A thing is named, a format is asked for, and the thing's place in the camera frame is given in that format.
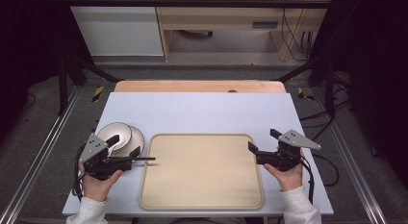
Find round white plate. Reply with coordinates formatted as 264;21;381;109
112;125;146;159

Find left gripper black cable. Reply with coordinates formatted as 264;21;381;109
71;143;89;203

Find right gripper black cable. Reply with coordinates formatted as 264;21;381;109
299;155;317;206

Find black cables behind desk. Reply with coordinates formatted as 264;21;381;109
279;0;315;62

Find wooden table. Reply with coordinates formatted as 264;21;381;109
114;79;288;94

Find aluminium floor rail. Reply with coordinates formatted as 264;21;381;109
312;88;390;224
0;85;83;224

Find person's left hand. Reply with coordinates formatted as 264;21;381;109
78;162;124;203

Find black horizontal frame bar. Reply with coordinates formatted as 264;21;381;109
61;0;335;10

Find light wooden desk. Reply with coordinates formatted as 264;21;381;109
153;0;335;62

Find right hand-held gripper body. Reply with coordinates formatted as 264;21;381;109
256;129;321;172

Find black curtain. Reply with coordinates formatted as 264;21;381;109
0;0;94;140
307;0;408;182

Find beige rectangular tray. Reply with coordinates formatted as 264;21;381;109
139;133;266;212

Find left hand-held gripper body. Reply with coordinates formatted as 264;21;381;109
79;134;133;182

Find black floor cable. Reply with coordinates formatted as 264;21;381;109
312;152;341;187

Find person's right hand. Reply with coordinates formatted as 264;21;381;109
263;160;305;192

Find yellow black tape strip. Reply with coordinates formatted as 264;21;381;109
91;86;106;104
296;87;316;102

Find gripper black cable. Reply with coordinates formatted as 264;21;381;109
71;143;89;203
299;155;317;206

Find white cabinet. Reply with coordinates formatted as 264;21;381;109
64;0;165;58

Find black metal stand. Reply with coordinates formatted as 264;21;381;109
57;54;124;116
272;54;339;120

